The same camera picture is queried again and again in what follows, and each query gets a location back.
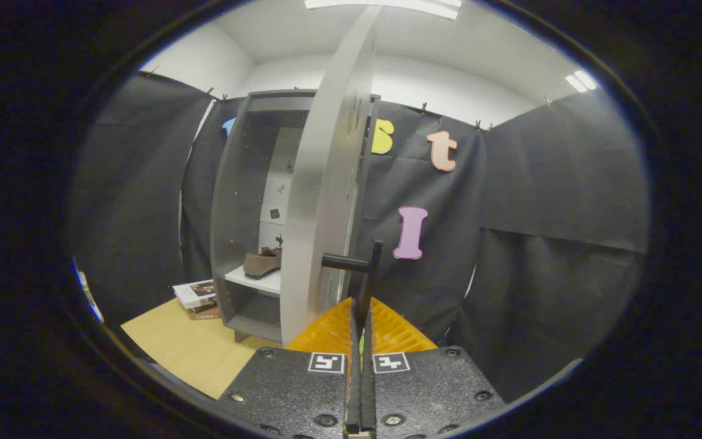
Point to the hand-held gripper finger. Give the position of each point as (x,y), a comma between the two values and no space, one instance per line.
(354,396)
(367,396)

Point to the black backdrop cloth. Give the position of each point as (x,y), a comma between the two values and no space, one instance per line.
(540,183)

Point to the brown fuzzy shoe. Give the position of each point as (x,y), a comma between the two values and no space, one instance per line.
(259,263)

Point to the white magazine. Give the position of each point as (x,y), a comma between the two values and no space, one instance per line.
(195,292)

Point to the small ceiling light panel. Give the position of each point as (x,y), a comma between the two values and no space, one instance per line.
(581,81)

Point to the brown book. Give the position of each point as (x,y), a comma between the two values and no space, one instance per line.
(205,313)

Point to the large ceiling light panel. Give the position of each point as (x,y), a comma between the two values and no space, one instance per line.
(387,5)

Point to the grey shoe cabinet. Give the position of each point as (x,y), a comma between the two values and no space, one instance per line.
(232,213)

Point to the grey shoe cabinet door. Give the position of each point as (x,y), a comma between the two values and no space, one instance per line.
(320,183)

